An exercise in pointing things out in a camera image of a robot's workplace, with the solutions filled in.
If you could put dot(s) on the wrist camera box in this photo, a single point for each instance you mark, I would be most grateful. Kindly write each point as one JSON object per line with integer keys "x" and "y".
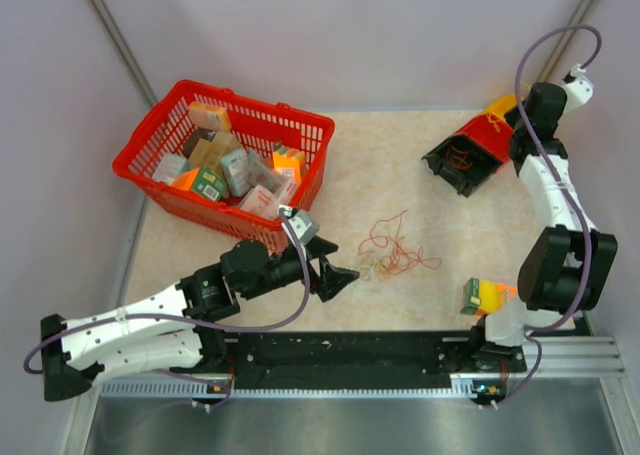
{"x": 298, "y": 222}
{"x": 578, "y": 88}

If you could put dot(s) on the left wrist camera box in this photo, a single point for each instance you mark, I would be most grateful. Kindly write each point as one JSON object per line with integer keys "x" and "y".
{"x": 298, "y": 222}

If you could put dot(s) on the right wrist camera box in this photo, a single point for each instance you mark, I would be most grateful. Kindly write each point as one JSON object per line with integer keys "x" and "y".
{"x": 578, "y": 88}

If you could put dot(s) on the black plastic bin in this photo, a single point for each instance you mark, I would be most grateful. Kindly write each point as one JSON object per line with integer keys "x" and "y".
{"x": 440, "y": 161}

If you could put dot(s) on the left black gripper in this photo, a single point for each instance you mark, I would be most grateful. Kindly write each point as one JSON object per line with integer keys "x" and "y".
{"x": 332, "y": 278}

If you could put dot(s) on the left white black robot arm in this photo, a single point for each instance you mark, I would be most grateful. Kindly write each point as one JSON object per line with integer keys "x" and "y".
{"x": 180, "y": 328}

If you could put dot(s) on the red plastic bin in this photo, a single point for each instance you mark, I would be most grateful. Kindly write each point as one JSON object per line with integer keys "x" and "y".
{"x": 485, "y": 143}

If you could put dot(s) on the green orange sponge pack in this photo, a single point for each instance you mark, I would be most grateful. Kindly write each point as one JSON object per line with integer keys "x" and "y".
{"x": 481, "y": 297}

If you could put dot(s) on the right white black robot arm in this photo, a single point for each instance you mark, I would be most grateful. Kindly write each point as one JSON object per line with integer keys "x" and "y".
{"x": 567, "y": 267}

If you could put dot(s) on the red plastic shopping basket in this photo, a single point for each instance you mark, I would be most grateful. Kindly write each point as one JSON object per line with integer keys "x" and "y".
{"x": 256, "y": 124}

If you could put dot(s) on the pink white box in basket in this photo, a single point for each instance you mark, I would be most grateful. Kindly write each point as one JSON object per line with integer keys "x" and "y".
{"x": 262, "y": 202}

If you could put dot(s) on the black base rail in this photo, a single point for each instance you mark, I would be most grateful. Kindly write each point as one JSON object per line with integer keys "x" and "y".
{"x": 380, "y": 365}

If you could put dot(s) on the green orange box in basket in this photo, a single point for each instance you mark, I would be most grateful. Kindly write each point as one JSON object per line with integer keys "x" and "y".
{"x": 204, "y": 182}

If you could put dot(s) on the yellow plastic bin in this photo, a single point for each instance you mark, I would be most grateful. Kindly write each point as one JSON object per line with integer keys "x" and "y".
{"x": 498, "y": 108}

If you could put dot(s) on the bright orange pack in basket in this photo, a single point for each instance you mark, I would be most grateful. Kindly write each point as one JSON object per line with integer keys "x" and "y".
{"x": 289, "y": 162}

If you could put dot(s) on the tan box in basket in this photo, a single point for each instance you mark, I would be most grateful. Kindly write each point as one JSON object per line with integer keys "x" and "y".
{"x": 208, "y": 153}

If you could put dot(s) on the pale blue box in basket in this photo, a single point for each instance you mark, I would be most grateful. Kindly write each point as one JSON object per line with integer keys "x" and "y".
{"x": 235, "y": 167}

